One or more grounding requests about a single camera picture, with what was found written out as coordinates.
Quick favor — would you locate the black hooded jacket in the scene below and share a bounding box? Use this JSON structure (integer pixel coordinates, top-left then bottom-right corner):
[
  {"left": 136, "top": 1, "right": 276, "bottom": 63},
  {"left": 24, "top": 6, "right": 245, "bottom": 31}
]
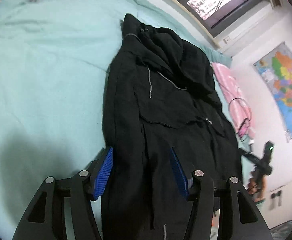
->
[{"left": 101, "top": 14, "right": 243, "bottom": 239}]

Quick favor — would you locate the teal bed quilt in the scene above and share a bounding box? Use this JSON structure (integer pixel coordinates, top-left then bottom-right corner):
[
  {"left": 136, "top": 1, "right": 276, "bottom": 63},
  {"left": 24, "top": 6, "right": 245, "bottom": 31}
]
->
[{"left": 0, "top": 0, "right": 257, "bottom": 240}]

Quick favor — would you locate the colourful wall map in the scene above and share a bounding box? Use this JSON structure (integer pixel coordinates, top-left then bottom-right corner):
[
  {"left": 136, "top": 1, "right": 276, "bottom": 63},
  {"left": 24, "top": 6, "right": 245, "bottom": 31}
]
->
[{"left": 253, "top": 42, "right": 292, "bottom": 140}]

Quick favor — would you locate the white wall socket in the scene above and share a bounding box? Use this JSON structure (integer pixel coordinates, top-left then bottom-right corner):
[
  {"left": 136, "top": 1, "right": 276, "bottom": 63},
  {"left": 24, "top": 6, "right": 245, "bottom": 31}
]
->
[{"left": 224, "top": 36, "right": 231, "bottom": 43}]

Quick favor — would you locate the teal pillow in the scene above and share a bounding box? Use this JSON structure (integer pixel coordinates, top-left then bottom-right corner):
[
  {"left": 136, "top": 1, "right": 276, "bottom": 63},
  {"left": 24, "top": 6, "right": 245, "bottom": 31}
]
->
[{"left": 199, "top": 45, "right": 232, "bottom": 68}]

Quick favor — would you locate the person's right hand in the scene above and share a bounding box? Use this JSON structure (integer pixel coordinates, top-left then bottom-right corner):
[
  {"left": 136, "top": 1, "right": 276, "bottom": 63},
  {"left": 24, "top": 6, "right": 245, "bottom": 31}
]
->
[{"left": 247, "top": 176, "right": 267, "bottom": 203}]

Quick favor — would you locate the pink pillow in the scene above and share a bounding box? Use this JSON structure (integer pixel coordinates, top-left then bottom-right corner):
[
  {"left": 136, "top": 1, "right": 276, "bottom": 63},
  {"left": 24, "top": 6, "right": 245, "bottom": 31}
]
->
[{"left": 211, "top": 62, "right": 256, "bottom": 140}]

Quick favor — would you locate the black charging cable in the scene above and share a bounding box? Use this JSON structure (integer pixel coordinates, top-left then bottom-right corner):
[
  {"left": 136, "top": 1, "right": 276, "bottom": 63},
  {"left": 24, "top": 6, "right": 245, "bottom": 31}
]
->
[{"left": 227, "top": 97, "right": 253, "bottom": 143}]

